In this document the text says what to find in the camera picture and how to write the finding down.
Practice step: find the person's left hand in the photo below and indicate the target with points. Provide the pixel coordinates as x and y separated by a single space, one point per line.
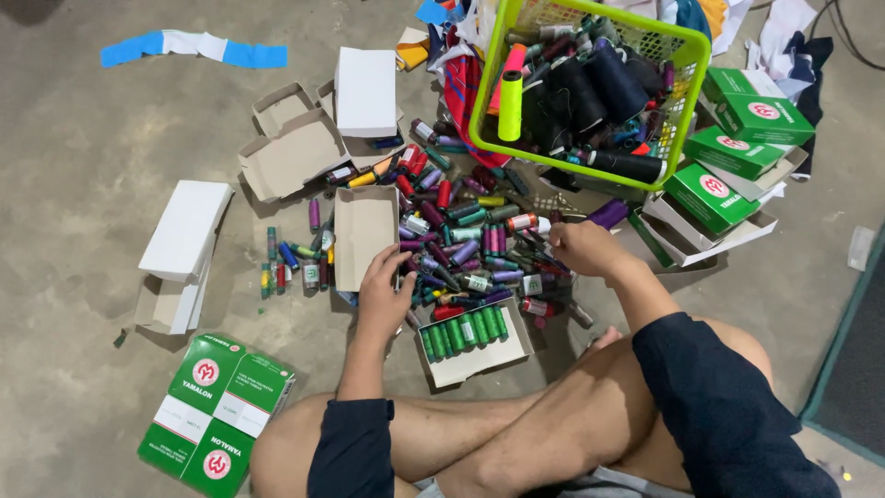
381 297

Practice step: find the person's right hand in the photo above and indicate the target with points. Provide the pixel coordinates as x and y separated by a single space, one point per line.
588 247

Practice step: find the person's right fingers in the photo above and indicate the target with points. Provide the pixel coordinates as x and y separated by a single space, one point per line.
561 242

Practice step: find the large purple thread spool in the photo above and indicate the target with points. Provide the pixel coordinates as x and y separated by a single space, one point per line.
608 214

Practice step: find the pile of mixed thread spools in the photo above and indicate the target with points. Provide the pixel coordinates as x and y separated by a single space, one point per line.
477 242

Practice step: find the black thread cone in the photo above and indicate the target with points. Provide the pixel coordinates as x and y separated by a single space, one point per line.
577 93
626 166
543 121

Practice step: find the heap of small basket spools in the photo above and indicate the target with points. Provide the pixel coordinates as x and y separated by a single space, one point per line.
615 135

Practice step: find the row of green thread spools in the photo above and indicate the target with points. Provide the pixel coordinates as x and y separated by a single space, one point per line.
463 332

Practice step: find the stack of open white boxes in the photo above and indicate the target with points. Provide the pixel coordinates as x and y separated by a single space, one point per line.
698 242

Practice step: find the cardboard box with green spools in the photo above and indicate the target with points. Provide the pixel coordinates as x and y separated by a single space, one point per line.
484 359

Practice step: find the neon yellow thread cone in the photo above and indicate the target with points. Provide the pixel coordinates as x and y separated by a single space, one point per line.
510 104

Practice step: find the green thread box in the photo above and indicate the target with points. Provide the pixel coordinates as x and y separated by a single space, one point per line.
709 197
760 110
200 460
231 387
733 149

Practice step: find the lime green plastic basket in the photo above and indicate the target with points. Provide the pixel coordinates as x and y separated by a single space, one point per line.
487 90

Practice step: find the navy thread cone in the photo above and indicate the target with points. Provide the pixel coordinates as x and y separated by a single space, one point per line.
615 79

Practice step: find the person's bare crossed legs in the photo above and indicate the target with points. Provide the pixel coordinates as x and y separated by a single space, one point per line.
553 429

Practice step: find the heap of coloured fabric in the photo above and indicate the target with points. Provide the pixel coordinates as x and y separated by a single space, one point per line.
460 83

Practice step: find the orange pink thread cone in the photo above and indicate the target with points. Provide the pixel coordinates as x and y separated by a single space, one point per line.
510 59

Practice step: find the tall empty cardboard box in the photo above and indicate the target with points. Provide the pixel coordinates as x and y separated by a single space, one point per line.
365 235

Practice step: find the open cardboard box under lid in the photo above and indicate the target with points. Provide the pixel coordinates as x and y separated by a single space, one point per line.
366 149

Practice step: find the person's navy right sleeve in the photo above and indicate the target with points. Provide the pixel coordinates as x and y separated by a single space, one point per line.
719 415

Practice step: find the person's navy sleeve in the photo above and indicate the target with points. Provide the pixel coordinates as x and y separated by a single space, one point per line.
352 449
719 415

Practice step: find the person's grey shorts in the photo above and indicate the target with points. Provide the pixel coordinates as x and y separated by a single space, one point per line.
608 485

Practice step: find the wide empty cardboard box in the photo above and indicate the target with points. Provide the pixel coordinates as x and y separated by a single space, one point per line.
294 155

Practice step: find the person's navy left sleeve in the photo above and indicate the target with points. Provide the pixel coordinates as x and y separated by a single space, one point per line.
352 449

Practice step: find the white paper scrap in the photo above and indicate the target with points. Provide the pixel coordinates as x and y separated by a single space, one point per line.
861 247

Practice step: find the small empty cardboard box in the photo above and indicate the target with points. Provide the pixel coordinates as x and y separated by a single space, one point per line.
282 107

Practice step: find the dark mat with green edge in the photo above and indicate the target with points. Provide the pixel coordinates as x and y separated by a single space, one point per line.
854 366

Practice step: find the large white cardboard box lid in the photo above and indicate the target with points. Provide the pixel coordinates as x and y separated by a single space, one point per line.
185 232

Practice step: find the white open cardboard box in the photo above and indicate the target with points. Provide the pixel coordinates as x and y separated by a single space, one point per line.
166 308

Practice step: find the blue and white fabric strip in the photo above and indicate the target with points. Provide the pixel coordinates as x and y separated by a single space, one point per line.
193 47

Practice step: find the small green scrap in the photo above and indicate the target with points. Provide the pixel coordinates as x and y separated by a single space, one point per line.
120 339

